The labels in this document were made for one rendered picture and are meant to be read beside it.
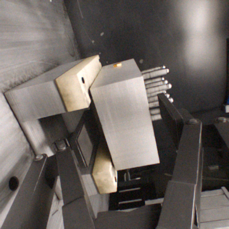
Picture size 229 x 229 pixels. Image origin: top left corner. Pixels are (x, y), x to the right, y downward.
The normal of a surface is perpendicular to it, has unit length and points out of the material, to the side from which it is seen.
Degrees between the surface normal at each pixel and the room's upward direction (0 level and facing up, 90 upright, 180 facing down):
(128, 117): 90
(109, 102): 90
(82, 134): 0
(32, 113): 90
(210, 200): 90
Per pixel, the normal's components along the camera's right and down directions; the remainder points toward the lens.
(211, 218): -0.25, -0.89
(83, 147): 0.97, -0.22
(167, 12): -0.04, 0.40
